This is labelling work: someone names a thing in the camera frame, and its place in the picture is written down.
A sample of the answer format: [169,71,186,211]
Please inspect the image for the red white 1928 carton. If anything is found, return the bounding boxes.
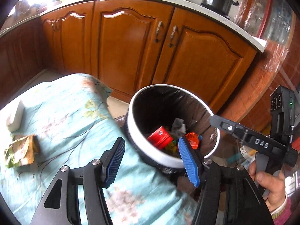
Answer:
[147,127,177,152]

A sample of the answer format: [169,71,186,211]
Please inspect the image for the red orange foil wrapper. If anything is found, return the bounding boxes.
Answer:
[184,132,202,149]

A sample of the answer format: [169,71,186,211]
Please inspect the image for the white black trash bin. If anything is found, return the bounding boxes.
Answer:
[124,84,220,174]

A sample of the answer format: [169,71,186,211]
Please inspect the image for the green white drink pouch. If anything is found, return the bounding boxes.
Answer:
[4,135,40,168]

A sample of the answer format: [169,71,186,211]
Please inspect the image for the white sponge block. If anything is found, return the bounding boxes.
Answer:
[6,100,25,132]

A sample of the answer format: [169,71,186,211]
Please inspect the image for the steel cooking pot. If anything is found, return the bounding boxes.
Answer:
[201,0,239,18]

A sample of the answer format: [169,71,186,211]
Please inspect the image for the teal floral tablecloth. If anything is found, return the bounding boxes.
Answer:
[1,74,197,224]

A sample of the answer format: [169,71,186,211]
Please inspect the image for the silver crumpled wrapper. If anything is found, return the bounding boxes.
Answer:
[171,118,186,138]

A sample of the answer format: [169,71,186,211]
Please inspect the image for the black camera box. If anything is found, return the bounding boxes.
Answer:
[270,85,295,145]

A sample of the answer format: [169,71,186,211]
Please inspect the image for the brown wooden kitchen cabinets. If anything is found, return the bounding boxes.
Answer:
[1,0,257,112]

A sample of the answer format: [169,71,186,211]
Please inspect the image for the pink sleeve forearm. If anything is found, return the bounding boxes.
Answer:
[271,194,292,225]

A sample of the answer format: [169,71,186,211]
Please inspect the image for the person's right hand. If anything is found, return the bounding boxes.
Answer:
[248,161,286,212]

